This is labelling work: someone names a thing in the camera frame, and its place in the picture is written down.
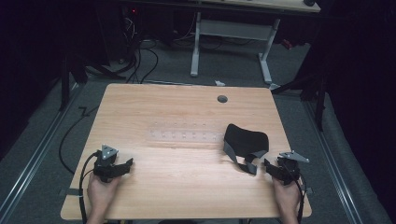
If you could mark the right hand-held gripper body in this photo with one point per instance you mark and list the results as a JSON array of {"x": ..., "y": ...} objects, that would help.
[{"x": 289, "y": 168}]

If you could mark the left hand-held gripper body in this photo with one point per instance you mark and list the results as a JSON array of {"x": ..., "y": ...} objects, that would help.
[{"x": 105, "y": 158}]

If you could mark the person's right hand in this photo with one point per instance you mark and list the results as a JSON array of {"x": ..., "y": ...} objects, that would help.
[{"x": 286, "y": 196}]

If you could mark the clear plastic strip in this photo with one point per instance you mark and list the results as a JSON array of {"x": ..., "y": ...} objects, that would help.
[{"x": 186, "y": 135}]

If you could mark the black stand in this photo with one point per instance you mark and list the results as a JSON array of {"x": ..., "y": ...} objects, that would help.
[
  {"x": 314, "y": 90},
  {"x": 67, "y": 81}
]

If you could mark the white paper scrap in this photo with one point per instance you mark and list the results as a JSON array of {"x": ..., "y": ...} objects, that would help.
[{"x": 219, "y": 83}]

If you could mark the red object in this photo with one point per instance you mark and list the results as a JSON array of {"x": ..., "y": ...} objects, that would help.
[{"x": 286, "y": 44}]

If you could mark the dark computer tower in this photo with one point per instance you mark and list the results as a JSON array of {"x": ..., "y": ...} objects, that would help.
[{"x": 129, "y": 21}]

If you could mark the white-legged desk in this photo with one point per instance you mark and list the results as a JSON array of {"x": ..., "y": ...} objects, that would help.
[{"x": 233, "y": 29}]

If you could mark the metal floor rail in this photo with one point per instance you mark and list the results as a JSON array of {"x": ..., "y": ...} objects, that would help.
[
  {"x": 34, "y": 155},
  {"x": 333, "y": 168}
]

